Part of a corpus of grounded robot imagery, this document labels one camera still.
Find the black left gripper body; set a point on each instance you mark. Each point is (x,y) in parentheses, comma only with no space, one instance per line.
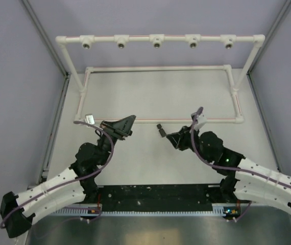
(114,135)

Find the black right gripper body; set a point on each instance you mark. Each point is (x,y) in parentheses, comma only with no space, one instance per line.
(186,141)

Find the small black water faucet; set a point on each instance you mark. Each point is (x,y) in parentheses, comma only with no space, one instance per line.
(161,130)

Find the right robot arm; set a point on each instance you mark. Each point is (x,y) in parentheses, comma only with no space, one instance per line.
(244,179)

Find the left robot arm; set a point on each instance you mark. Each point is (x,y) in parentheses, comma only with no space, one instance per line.
(75,184)

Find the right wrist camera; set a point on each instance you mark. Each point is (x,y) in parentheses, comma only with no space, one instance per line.
(200,120)

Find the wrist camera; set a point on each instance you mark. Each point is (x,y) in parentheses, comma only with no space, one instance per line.
(200,120)
(89,119)

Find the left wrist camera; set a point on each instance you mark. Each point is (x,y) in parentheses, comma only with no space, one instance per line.
(89,119)

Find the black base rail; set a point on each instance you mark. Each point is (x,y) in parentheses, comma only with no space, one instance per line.
(159,198)

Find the grey slotted cable duct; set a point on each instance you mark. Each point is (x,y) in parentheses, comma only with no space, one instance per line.
(92,211)

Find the left aluminium frame post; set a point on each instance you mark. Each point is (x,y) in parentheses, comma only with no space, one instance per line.
(45,164)

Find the aluminium frame post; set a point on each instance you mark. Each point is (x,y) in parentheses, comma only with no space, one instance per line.
(45,164)
(271,82)

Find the white PVC pipe frame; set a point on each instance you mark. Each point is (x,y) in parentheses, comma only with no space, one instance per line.
(193,40)

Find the right aluminium frame post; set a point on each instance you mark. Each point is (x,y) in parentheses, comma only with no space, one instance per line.
(271,82)

